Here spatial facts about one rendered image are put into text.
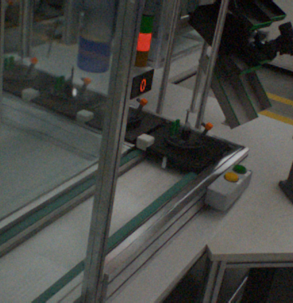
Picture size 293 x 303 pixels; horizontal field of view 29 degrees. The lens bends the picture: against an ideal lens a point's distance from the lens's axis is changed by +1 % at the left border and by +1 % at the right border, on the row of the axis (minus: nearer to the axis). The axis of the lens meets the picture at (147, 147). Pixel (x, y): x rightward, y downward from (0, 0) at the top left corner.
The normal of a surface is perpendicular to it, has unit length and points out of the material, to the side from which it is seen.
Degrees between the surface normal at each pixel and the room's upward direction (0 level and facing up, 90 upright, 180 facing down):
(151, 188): 0
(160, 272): 0
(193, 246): 0
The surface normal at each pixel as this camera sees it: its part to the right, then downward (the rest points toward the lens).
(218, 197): -0.50, 0.32
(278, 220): 0.15, -0.88
